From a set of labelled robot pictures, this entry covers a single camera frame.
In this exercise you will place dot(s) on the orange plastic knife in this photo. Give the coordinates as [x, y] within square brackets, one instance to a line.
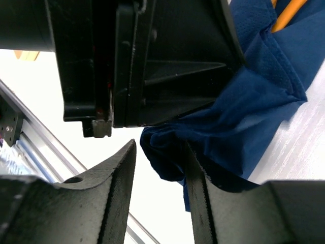
[287, 14]

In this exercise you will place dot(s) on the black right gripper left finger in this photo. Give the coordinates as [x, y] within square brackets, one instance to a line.
[91, 207]

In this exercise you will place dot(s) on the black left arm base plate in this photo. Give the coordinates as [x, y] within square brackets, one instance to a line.
[11, 121]

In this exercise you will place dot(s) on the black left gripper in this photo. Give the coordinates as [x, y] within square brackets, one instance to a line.
[141, 63]

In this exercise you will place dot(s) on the dark blue paper napkin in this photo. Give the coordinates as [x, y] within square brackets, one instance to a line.
[237, 129]

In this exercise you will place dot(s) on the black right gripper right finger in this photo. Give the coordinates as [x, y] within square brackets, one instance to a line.
[226, 208]

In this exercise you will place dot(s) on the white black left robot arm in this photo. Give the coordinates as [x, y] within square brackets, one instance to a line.
[25, 26]

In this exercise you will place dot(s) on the aluminium front rail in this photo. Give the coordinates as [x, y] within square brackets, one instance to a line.
[39, 153]

